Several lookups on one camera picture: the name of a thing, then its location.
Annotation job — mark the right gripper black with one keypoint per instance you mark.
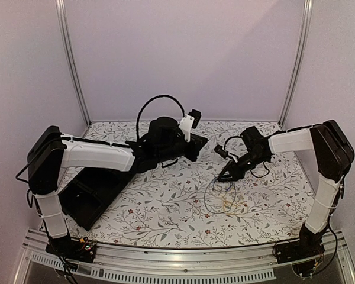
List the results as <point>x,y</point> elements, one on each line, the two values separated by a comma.
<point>235,171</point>

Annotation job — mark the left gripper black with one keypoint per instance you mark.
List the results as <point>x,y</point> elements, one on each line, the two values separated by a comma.
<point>197,144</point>

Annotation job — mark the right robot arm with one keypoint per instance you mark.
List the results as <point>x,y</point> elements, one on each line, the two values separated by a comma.
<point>333,156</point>

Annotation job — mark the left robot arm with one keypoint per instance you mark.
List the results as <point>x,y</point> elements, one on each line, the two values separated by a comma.
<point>166,141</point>

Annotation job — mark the floral table mat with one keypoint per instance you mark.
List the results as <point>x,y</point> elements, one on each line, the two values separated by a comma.
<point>182,207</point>

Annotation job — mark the black compartment tray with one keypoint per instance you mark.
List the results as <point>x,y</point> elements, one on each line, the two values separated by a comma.
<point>88,195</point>

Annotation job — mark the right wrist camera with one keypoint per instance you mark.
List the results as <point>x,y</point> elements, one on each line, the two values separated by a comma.
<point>223,153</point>

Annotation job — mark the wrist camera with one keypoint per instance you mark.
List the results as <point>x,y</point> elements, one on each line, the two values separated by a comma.
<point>223,153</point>
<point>188,122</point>

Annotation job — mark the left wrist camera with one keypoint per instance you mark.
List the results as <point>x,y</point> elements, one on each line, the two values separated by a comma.
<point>188,122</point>

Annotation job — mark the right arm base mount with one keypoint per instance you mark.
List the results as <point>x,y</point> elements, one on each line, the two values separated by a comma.
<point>286,251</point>

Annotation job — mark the right aluminium corner post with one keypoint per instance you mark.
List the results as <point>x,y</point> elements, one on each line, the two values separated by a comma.
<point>300,51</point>

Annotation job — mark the aluminium corner post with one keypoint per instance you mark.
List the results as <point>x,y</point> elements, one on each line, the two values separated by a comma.
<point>68,49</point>
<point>300,51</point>

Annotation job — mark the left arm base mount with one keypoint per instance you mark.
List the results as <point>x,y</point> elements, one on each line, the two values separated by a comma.
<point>82,250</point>

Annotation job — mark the left aluminium corner post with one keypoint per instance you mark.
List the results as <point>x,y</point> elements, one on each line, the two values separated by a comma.
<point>68,49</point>

